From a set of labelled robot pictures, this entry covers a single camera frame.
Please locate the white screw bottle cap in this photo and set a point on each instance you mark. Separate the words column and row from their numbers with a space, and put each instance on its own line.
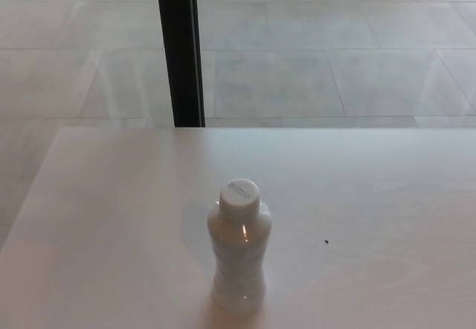
column 238, row 197

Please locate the clear plastic bottle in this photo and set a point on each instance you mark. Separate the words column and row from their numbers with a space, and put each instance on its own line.
column 238, row 262

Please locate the black vertical pillar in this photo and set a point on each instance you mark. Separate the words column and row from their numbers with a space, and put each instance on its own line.
column 180, row 46

